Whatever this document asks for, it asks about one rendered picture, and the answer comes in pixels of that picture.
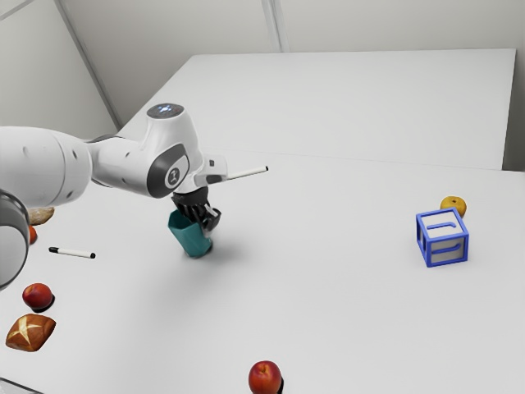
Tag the yellow orange fruit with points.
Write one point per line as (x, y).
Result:
(454, 204)

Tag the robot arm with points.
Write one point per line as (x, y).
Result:
(123, 158)

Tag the white marker pen black caps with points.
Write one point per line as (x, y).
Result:
(247, 172)
(72, 252)

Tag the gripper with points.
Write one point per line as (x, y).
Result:
(191, 204)

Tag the brown scored bread roll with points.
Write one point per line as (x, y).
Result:
(30, 331)

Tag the blue white letter block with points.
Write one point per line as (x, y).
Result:
(442, 237)

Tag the teal faceted mug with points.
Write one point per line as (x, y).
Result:
(191, 236)

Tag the red peach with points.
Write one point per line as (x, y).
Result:
(32, 234)
(37, 295)
(265, 377)

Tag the pale bread roll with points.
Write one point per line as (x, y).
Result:
(40, 215)

